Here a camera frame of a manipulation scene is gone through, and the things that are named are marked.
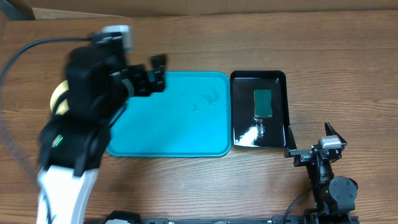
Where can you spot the green yellow sponge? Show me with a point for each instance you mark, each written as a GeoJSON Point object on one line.
{"type": "Point", "coordinates": [262, 104]}

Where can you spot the yellow plate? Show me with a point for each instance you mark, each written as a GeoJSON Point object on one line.
{"type": "Point", "coordinates": [58, 100]}

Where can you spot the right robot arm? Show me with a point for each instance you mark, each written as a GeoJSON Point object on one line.
{"type": "Point", "coordinates": [334, 196]}

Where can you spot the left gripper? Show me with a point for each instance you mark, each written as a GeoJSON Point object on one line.
{"type": "Point", "coordinates": [142, 85]}

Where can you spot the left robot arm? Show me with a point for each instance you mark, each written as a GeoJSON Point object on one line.
{"type": "Point", "coordinates": [100, 82]}

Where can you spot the black water tray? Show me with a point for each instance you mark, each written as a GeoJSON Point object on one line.
{"type": "Point", "coordinates": [248, 131]}

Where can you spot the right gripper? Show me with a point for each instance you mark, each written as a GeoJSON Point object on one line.
{"type": "Point", "coordinates": [303, 155]}

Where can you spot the teal plastic tray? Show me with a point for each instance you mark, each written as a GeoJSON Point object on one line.
{"type": "Point", "coordinates": [190, 118]}

